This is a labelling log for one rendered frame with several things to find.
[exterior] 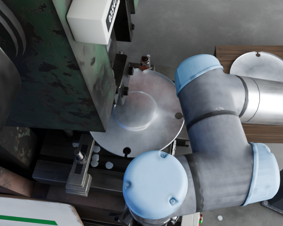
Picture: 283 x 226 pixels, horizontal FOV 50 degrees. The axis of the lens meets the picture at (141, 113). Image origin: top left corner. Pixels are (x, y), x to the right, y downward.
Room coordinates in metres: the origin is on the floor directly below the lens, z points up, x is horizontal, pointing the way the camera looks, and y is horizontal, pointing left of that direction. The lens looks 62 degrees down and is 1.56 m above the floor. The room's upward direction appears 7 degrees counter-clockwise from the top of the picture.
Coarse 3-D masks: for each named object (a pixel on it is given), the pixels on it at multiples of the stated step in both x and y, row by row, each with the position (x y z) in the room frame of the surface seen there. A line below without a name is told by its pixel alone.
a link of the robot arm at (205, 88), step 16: (192, 64) 0.26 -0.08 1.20; (208, 64) 0.26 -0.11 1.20; (176, 80) 0.25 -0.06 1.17; (192, 80) 0.23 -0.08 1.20; (208, 80) 0.23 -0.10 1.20; (224, 80) 0.23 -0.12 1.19; (240, 80) 0.24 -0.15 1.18; (256, 80) 0.24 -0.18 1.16; (272, 80) 0.26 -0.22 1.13; (192, 96) 0.21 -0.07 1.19; (208, 96) 0.20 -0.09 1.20; (224, 96) 0.20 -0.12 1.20; (240, 96) 0.21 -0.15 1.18; (256, 96) 0.21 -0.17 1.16; (272, 96) 0.22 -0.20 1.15; (192, 112) 0.19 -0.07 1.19; (208, 112) 0.18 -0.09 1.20; (224, 112) 0.18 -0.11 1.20; (240, 112) 0.19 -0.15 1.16; (256, 112) 0.20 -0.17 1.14; (272, 112) 0.20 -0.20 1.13
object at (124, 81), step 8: (112, 32) 0.49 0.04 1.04; (112, 40) 0.48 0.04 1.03; (112, 48) 0.46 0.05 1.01; (112, 56) 0.46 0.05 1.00; (120, 56) 0.47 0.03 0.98; (120, 64) 0.45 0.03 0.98; (128, 64) 0.46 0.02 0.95; (120, 72) 0.42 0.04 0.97; (128, 72) 0.44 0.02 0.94; (120, 80) 0.40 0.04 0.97; (128, 80) 0.45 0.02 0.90; (120, 88) 0.38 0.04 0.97; (128, 88) 0.40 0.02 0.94; (120, 96) 0.38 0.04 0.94; (120, 104) 0.38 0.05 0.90
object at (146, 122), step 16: (144, 80) 0.52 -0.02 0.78; (160, 80) 0.51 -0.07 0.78; (128, 96) 0.47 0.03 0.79; (144, 96) 0.46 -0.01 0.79; (160, 96) 0.46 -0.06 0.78; (176, 96) 0.45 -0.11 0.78; (112, 112) 0.42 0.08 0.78; (128, 112) 0.41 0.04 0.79; (144, 112) 0.41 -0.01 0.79; (160, 112) 0.40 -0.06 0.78; (176, 112) 0.40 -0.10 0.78; (112, 128) 0.37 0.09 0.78; (128, 128) 0.36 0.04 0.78; (144, 128) 0.36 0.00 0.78; (160, 128) 0.35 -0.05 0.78; (176, 128) 0.35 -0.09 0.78; (112, 144) 0.32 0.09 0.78; (128, 144) 0.32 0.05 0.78; (144, 144) 0.31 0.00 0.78; (160, 144) 0.30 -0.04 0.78
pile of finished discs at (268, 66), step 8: (240, 56) 0.87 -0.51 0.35; (248, 56) 0.87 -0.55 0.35; (256, 56) 0.86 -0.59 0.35; (264, 56) 0.85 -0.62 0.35; (272, 56) 0.85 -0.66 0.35; (232, 64) 0.83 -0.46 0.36; (240, 64) 0.83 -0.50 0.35; (248, 64) 0.82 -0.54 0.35; (256, 64) 0.81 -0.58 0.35; (264, 64) 0.81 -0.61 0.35; (272, 64) 0.80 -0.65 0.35; (280, 64) 0.80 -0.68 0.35; (232, 72) 0.79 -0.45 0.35; (240, 72) 0.78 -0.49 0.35; (248, 72) 0.77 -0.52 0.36; (256, 72) 0.77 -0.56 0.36; (264, 72) 0.76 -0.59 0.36; (272, 72) 0.76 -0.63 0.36; (280, 72) 0.75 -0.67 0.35; (280, 80) 0.71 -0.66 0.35
